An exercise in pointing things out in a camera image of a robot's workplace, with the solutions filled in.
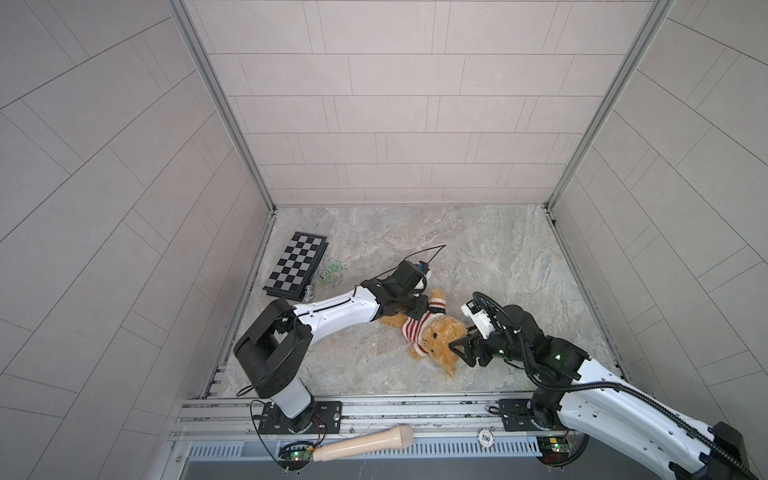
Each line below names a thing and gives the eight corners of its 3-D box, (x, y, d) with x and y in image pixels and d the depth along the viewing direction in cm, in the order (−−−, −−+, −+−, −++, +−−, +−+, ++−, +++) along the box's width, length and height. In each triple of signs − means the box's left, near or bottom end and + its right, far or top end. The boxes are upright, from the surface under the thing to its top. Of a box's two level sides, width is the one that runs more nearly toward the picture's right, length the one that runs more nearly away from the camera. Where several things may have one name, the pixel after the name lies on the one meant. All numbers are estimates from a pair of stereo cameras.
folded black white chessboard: (266, 295, 94) (262, 289, 91) (298, 237, 109) (295, 230, 106) (302, 302, 92) (299, 297, 89) (329, 243, 107) (327, 236, 104)
